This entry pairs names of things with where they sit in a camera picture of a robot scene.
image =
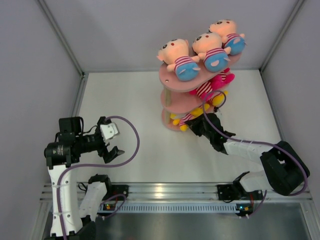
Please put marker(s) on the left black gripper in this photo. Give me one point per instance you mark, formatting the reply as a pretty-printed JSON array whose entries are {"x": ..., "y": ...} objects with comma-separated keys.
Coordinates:
[{"x": 107, "y": 156}]

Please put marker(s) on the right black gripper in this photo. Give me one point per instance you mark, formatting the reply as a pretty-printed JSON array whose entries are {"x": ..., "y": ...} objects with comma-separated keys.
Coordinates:
[{"x": 193, "y": 124}]

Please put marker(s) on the yellow plush corner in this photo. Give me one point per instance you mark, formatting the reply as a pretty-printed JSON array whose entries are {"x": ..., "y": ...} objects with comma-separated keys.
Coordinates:
[{"x": 180, "y": 120}]

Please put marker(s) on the yellow plush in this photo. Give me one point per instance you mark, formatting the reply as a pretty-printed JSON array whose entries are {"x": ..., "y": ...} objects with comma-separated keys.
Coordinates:
[
  {"x": 217, "y": 100},
  {"x": 200, "y": 110}
]

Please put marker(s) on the white pink plush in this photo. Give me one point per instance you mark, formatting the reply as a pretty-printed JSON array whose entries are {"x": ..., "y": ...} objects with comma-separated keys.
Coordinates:
[{"x": 211, "y": 85}]

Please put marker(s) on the white pink plush glasses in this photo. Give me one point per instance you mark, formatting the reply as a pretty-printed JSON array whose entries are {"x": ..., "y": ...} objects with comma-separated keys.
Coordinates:
[{"x": 225, "y": 77}]

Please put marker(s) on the small boy plush doll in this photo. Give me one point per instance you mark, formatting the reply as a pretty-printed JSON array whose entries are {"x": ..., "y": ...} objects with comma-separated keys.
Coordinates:
[{"x": 175, "y": 54}]

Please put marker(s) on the large boy plush doll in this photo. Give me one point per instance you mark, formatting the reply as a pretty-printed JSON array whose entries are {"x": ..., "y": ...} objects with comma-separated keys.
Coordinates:
[{"x": 227, "y": 29}]

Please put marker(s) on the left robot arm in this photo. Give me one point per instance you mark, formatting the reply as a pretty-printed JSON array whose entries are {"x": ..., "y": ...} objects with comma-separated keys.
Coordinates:
[{"x": 72, "y": 220}]

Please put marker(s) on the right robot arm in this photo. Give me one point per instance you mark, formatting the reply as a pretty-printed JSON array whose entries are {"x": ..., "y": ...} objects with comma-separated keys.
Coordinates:
[{"x": 283, "y": 170}]

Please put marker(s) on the pink three-tier shelf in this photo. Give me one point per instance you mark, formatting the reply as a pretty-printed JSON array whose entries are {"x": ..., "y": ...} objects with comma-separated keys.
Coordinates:
[{"x": 175, "y": 97}]

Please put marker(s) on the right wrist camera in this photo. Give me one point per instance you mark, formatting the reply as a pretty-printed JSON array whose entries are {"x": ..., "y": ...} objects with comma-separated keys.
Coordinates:
[{"x": 217, "y": 112}]

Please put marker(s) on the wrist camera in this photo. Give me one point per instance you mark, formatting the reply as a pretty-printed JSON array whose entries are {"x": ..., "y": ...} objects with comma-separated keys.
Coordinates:
[
  {"x": 217, "y": 112},
  {"x": 109, "y": 131}
]

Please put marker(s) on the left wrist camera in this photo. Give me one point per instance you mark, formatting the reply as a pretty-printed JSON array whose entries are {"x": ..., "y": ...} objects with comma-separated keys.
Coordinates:
[{"x": 109, "y": 131}]

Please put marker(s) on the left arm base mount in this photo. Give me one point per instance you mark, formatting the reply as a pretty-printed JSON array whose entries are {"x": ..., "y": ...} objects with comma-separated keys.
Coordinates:
[{"x": 116, "y": 192}]

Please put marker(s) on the aluminium mounting rail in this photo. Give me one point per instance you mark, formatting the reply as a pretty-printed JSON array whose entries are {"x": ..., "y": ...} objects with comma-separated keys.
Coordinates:
[{"x": 204, "y": 192}]

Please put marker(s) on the white slotted cable duct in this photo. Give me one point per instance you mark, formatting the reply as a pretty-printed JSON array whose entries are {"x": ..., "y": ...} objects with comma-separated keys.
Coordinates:
[{"x": 188, "y": 207}]

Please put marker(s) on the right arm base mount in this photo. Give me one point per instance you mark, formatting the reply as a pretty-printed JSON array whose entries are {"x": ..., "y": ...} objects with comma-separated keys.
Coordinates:
[{"x": 234, "y": 191}]

